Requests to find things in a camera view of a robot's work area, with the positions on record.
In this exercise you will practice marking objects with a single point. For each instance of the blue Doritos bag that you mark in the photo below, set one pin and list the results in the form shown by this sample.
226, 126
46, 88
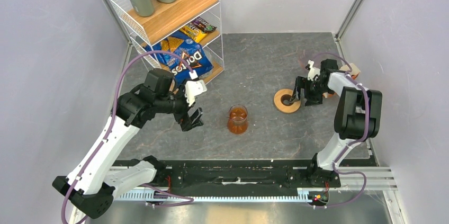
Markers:
182, 45

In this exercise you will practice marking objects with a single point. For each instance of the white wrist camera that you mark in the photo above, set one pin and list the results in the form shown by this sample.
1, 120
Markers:
193, 88
313, 72

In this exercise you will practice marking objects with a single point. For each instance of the wooden ring dripper holder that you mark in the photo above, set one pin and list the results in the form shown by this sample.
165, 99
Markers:
282, 102

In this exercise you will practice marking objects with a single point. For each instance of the coffee filter box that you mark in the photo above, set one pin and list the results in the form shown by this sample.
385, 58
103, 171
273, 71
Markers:
353, 71

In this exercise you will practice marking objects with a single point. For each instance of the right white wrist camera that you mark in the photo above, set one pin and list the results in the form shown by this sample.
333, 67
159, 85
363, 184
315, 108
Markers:
313, 72

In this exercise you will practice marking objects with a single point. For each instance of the yellow candy bag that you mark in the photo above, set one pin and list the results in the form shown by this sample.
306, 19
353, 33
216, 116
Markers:
193, 32

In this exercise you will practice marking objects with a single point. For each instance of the brown candy bag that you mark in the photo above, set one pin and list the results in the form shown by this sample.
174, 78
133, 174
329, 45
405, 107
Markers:
203, 25

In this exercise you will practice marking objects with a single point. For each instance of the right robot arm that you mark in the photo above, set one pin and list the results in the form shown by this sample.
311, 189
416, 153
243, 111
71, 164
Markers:
357, 116

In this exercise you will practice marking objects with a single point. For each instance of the amber glass carafe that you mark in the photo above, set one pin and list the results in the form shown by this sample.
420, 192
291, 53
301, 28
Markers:
237, 119

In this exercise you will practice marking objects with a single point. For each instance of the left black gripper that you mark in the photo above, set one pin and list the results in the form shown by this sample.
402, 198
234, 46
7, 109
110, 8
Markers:
187, 122

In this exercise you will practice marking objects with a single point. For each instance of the white wire wooden shelf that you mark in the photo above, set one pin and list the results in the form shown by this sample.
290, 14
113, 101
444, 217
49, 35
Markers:
167, 19

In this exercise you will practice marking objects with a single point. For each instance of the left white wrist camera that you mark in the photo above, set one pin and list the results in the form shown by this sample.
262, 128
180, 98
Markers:
193, 88

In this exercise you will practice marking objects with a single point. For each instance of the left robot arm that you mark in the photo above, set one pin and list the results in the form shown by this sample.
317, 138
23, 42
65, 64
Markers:
89, 187

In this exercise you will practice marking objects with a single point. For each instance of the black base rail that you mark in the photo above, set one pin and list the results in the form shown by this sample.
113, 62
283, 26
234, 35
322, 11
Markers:
246, 177

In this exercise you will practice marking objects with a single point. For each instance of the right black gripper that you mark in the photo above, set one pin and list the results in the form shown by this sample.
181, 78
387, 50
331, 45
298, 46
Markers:
312, 99

